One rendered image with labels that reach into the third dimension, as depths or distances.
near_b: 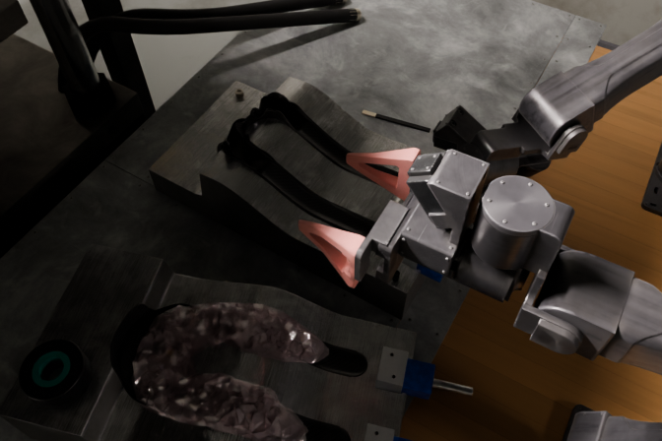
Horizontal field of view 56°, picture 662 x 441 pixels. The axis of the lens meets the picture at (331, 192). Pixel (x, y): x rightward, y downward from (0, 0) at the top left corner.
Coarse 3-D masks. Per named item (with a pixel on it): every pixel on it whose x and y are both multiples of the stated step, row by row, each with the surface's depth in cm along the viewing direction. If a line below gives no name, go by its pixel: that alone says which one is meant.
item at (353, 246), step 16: (400, 208) 58; (304, 224) 60; (320, 224) 59; (384, 224) 57; (320, 240) 61; (336, 240) 57; (352, 240) 56; (368, 240) 56; (384, 240) 56; (336, 256) 60; (352, 256) 55; (368, 256) 57; (352, 272) 58
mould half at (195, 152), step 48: (288, 96) 108; (192, 144) 112; (288, 144) 103; (384, 144) 109; (192, 192) 105; (240, 192) 97; (336, 192) 102; (384, 192) 102; (288, 240) 99; (384, 288) 93
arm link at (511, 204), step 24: (504, 192) 51; (528, 192) 51; (480, 216) 51; (504, 216) 49; (528, 216) 49; (552, 216) 49; (480, 240) 52; (504, 240) 50; (528, 240) 49; (552, 240) 48; (504, 264) 52; (528, 264) 52; (528, 312) 53; (552, 336) 53; (576, 336) 52
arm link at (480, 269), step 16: (464, 240) 57; (464, 256) 56; (464, 272) 56; (480, 272) 56; (496, 272) 55; (512, 272) 55; (528, 272) 55; (480, 288) 57; (496, 288) 55; (512, 288) 56
